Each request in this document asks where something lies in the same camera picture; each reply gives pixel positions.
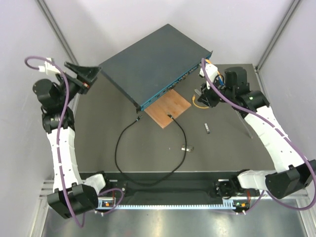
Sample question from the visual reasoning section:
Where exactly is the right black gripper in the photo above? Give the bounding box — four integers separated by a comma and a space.
198, 77, 235, 108

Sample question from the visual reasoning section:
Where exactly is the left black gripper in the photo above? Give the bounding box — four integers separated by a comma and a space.
58, 62, 102, 107

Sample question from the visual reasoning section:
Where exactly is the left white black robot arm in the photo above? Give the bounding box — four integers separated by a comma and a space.
33, 62, 112, 219

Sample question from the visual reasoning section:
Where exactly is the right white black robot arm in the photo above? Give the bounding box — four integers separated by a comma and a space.
198, 64, 316, 199

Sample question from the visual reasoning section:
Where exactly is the wooden board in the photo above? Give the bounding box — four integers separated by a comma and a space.
145, 89, 191, 129

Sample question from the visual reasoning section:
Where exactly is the silver SFP module on table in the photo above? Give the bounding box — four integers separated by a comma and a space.
181, 145, 194, 153

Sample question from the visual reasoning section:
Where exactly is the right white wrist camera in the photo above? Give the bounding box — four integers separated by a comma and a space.
199, 64, 218, 89

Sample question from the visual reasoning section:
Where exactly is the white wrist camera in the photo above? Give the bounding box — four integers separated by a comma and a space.
199, 64, 218, 89
38, 58, 59, 75

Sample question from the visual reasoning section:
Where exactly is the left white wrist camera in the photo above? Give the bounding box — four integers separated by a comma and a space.
38, 58, 59, 75

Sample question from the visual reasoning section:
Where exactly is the black patch cable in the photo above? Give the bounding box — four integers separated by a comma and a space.
115, 114, 188, 186

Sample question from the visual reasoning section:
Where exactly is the grey ethernet cable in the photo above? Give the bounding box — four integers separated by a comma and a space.
234, 108, 253, 139

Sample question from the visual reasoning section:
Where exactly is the dark blue network switch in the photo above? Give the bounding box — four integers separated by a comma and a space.
100, 24, 212, 112

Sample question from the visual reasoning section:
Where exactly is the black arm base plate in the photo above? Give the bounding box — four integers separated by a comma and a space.
97, 171, 260, 199

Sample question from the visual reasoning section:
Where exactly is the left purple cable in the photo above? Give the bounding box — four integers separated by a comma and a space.
24, 56, 124, 228

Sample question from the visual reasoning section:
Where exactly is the purple cable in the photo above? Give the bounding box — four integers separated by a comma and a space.
200, 58, 316, 215
24, 56, 124, 228

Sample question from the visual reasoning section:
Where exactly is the white slotted cable duct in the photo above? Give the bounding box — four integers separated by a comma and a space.
97, 198, 250, 210

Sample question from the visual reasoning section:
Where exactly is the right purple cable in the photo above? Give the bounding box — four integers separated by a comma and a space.
200, 58, 316, 215

